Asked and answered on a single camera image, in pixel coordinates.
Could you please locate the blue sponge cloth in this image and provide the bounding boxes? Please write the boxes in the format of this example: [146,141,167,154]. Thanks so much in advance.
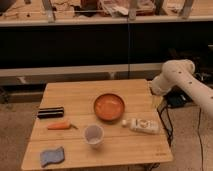
[40,147,65,168]

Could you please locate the long metal shelf rack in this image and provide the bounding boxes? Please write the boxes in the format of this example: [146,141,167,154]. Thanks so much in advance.
[0,0,213,86]

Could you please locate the clear plastic cup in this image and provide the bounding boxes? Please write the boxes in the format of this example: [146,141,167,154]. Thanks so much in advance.
[84,124,104,148]

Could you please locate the wooden folding table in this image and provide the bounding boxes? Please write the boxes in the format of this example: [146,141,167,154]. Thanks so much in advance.
[22,79,173,171]

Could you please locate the black rectangular case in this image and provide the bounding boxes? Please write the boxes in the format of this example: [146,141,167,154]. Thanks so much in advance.
[37,107,64,119]

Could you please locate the white squeeze bottle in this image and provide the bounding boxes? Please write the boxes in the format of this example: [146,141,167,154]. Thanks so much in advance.
[122,118,160,134]

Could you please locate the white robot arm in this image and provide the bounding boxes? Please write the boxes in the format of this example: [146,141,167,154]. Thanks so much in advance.
[150,60,213,118]

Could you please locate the black power cable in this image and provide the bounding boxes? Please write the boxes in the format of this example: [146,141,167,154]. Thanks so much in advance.
[156,98,175,148]

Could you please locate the orange carrot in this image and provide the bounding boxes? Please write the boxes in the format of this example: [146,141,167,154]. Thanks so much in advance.
[47,122,78,130]

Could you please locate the orange ceramic bowl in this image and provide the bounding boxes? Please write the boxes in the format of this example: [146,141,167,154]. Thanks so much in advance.
[93,93,125,121]

